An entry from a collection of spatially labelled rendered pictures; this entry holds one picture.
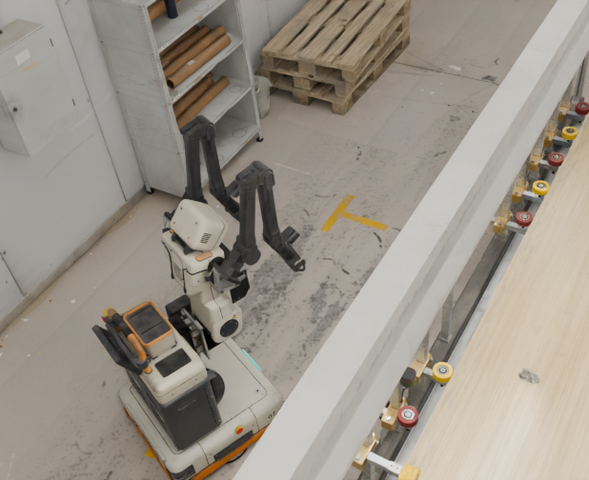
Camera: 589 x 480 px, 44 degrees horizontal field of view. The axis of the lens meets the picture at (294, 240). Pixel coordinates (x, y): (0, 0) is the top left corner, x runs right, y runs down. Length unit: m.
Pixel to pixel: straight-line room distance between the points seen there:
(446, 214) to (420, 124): 4.45
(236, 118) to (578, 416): 3.69
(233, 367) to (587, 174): 2.06
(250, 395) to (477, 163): 2.52
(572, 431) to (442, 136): 3.18
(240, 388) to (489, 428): 1.41
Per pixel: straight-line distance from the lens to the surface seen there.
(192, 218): 3.07
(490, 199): 1.54
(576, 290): 3.40
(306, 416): 1.09
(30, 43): 4.16
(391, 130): 5.74
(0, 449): 4.39
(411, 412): 2.93
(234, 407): 3.75
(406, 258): 1.27
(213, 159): 3.26
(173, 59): 5.06
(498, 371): 3.07
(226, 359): 3.93
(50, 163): 4.74
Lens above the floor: 3.38
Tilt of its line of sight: 44 degrees down
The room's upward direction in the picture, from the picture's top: 8 degrees counter-clockwise
